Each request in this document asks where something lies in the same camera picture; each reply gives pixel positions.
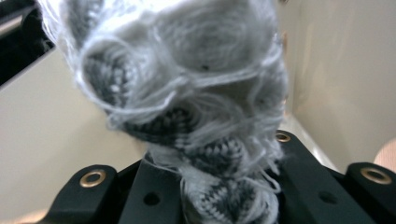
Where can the striped knitted cloth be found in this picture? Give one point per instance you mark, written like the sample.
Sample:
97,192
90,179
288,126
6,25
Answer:
193,77

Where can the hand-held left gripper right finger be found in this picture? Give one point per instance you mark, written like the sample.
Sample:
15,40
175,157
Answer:
311,186

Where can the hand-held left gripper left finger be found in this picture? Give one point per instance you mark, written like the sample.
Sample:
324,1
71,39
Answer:
151,186

